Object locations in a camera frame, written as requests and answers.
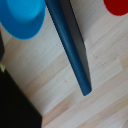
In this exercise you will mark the blue plastic bowl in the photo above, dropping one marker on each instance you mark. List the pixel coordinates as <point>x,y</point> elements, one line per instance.
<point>22,16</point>

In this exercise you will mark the red plastic cup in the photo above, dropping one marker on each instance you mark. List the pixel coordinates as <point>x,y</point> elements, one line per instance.
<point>117,6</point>

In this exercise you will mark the black fabric storage box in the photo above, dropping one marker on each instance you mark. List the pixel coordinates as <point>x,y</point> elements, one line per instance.
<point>15,106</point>

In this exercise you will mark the dark blue hardcover book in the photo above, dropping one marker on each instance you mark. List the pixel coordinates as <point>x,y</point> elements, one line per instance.
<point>71,46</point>

